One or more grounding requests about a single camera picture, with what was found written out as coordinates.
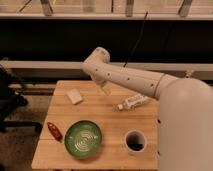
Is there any red chili pepper toy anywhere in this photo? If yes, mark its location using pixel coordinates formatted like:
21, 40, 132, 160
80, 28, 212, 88
47, 122, 63, 141

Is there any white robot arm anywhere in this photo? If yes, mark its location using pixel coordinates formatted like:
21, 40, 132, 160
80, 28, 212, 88
82, 47, 213, 171

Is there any white sponge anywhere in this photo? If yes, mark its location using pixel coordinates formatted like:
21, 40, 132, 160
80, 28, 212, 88
67, 89, 83, 105

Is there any black hanging cable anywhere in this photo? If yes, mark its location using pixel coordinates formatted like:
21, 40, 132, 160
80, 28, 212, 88
123, 11, 149, 68

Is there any black office chair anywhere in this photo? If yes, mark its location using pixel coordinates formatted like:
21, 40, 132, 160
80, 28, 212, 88
0, 65, 42, 133

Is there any white plastic bottle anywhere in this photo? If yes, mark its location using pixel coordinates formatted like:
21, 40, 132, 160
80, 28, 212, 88
117, 94, 149, 111

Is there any green ceramic bowl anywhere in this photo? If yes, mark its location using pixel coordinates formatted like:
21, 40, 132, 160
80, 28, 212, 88
64, 120, 102, 159

